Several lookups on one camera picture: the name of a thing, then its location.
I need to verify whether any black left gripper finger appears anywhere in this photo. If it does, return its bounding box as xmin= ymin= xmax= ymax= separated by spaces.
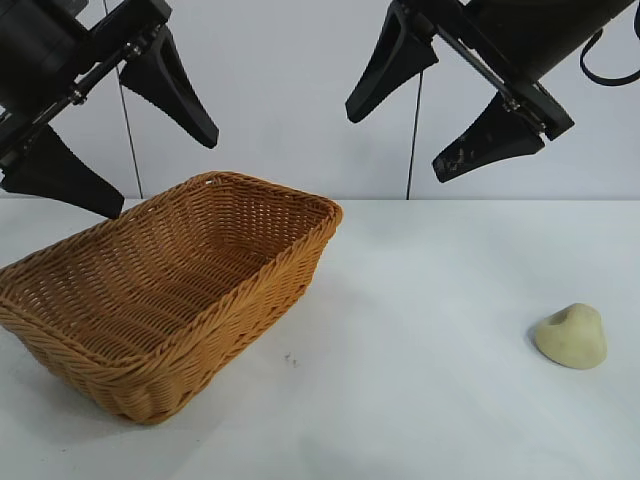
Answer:
xmin=1 ymin=123 xmax=126 ymax=220
xmin=118 ymin=24 xmax=220 ymax=149

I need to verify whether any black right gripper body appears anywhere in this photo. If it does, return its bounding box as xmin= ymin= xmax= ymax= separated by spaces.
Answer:
xmin=392 ymin=0 xmax=640 ymax=141

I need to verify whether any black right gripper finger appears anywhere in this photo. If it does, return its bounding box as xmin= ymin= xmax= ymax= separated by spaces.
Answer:
xmin=432 ymin=91 xmax=547 ymax=184
xmin=344 ymin=4 xmax=441 ymax=125

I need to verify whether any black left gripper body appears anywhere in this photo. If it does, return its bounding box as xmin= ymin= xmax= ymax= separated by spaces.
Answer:
xmin=0 ymin=0 xmax=174 ymax=169

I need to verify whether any woven wicker basket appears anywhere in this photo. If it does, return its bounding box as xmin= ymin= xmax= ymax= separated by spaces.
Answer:
xmin=0 ymin=170 xmax=345 ymax=426

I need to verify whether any pale egg yolk pastry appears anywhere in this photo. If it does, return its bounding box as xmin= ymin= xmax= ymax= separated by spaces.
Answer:
xmin=530 ymin=302 xmax=609 ymax=371

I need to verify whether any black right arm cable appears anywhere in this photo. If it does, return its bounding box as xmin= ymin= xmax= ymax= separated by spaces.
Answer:
xmin=578 ymin=28 xmax=640 ymax=87

